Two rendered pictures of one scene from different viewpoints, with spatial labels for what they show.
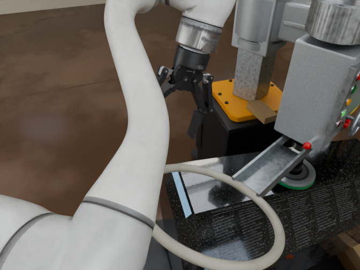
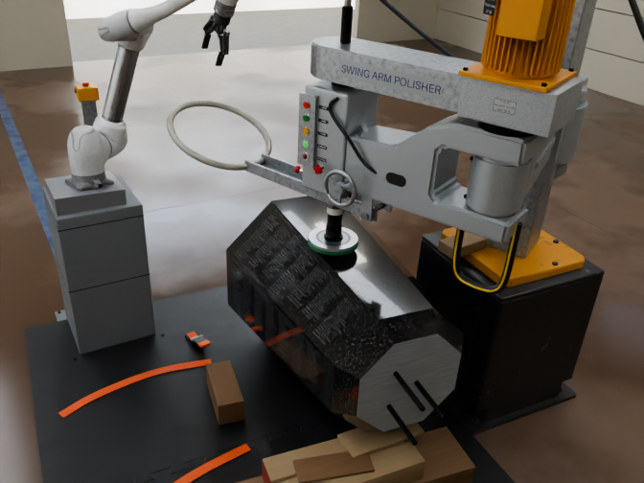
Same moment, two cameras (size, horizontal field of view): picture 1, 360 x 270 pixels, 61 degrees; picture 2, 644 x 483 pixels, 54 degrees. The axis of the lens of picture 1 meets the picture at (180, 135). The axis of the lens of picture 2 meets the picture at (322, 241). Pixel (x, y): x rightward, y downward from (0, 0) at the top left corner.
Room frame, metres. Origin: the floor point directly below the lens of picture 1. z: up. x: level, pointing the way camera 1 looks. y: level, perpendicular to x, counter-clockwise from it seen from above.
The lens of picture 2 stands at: (0.58, -2.90, 2.18)
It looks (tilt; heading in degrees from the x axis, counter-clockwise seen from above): 29 degrees down; 80
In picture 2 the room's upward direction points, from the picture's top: 3 degrees clockwise
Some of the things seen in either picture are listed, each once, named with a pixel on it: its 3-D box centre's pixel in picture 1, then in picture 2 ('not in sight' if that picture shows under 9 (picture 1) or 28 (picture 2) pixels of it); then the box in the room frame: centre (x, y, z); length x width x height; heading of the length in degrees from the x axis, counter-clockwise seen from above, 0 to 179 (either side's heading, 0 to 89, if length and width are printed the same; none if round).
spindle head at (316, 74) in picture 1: (327, 85); (356, 145); (1.12, -0.62, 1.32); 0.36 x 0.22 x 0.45; 134
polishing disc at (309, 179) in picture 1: (292, 170); (333, 238); (1.06, -0.56, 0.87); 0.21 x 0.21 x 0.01
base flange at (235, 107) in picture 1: (249, 95); (511, 247); (1.91, -0.51, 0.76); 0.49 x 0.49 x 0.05; 17
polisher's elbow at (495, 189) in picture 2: not in sight; (496, 179); (1.52, -1.03, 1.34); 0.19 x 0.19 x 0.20
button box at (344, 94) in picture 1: (343, 100); (308, 129); (0.93, -0.59, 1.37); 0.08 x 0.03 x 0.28; 134
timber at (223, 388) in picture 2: not in sight; (224, 391); (0.57, -0.59, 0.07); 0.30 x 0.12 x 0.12; 101
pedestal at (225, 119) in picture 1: (242, 136); (495, 316); (1.91, -0.51, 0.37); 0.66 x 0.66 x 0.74; 17
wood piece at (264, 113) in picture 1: (261, 111); (462, 243); (1.66, -0.54, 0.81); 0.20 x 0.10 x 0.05; 25
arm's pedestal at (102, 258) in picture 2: not in sight; (101, 264); (-0.04, 0.09, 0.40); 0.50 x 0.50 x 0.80; 21
